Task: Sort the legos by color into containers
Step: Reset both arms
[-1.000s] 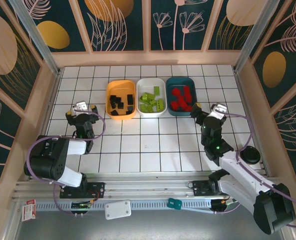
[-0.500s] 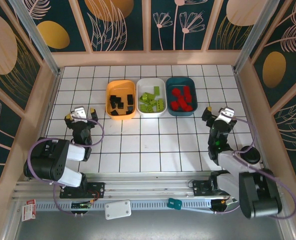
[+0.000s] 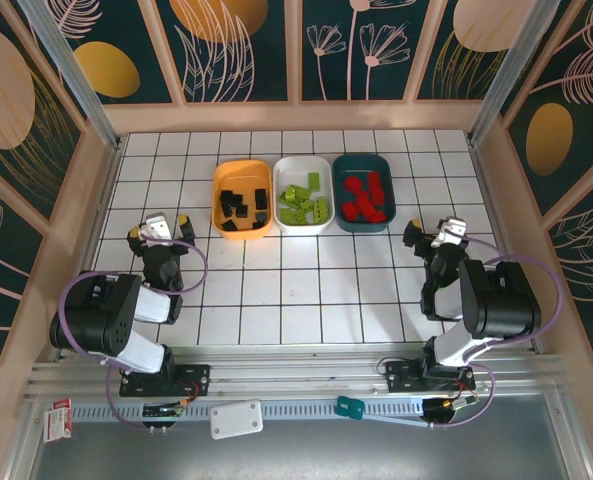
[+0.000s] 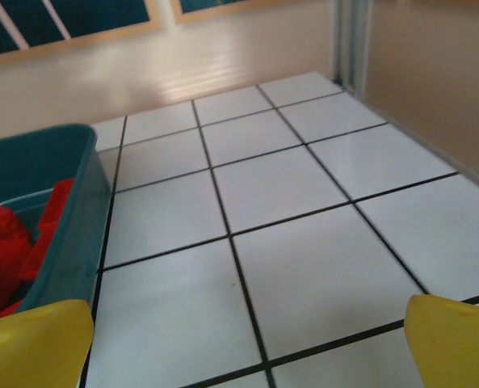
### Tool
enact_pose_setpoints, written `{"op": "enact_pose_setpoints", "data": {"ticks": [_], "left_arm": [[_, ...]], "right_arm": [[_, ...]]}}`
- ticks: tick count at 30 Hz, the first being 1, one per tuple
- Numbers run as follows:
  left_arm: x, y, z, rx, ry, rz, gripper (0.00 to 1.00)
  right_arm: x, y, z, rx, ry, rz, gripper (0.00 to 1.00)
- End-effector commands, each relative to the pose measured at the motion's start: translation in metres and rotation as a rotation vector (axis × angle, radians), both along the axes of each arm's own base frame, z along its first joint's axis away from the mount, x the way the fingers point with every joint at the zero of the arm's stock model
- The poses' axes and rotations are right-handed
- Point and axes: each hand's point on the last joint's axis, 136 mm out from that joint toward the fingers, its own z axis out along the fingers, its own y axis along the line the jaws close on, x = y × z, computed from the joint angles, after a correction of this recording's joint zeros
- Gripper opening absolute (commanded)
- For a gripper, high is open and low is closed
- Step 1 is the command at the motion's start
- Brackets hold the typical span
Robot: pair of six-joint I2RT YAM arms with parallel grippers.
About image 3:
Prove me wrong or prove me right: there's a yellow plastic container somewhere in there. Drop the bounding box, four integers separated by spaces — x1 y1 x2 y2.
210 158 273 243

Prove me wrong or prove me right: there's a teal plastic container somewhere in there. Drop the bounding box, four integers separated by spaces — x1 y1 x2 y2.
331 153 396 234

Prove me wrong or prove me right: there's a white plastic container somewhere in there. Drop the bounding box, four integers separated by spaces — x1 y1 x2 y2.
272 155 336 234

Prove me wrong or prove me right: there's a black controller board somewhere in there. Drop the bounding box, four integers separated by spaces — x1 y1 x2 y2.
140 399 185 426
422 394 477 429

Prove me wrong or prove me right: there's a teal plastic clip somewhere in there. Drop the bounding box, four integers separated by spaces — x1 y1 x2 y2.
334 395 366 420

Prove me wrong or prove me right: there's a white plastic box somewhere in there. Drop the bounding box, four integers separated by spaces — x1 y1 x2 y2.
209 399 266 441

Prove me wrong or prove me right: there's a red and white carton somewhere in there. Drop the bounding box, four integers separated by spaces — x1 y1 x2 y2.
42 396 75 444

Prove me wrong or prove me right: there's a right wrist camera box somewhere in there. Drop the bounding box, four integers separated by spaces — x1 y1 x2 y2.
429 216 470 250

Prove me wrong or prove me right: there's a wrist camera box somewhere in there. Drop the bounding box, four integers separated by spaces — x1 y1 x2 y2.
429 216 470 250
140 212 175 244

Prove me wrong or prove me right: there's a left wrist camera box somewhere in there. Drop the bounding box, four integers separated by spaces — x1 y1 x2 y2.
140 212 175 244

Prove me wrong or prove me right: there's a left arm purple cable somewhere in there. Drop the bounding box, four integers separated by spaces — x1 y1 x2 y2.
58 237 210 431

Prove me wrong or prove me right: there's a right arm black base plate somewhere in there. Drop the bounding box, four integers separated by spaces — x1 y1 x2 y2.
384 359 477 396

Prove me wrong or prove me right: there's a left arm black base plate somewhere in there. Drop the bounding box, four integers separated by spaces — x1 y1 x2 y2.
119 363 211 399

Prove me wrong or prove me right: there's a pink fern wall panel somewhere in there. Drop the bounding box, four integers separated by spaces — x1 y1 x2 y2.
545 189 593 356

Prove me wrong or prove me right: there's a wall panel with yellow lines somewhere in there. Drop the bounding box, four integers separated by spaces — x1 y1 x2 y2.
414 0 515 101

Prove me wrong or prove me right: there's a pink flower wall panel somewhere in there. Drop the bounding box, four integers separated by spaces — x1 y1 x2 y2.
0 179 45 361

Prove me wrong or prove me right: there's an aluminium frame post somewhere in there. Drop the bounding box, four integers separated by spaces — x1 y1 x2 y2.
468 0 577 146
18 0 122 151

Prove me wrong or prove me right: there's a flower stem wall panel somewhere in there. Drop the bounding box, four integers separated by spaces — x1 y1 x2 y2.
300 0 417 104

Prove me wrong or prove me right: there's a leaf and circle wall panel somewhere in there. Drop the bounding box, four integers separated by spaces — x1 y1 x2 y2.
154 0 290 105

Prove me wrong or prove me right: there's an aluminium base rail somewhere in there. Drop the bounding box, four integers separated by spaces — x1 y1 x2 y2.
25 352 565 401

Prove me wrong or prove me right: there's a fern and oval wall panel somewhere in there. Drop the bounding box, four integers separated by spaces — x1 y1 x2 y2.
505 0 593 216

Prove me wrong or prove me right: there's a yellow oval wall panel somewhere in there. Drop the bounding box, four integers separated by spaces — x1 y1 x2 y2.
50 0 185 106

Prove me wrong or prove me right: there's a beige oval wall panel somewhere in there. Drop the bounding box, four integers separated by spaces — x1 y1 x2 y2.
0 14 85 221

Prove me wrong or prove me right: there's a grey slotted cable duct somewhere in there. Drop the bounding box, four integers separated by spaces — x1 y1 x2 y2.
73 402 427 426

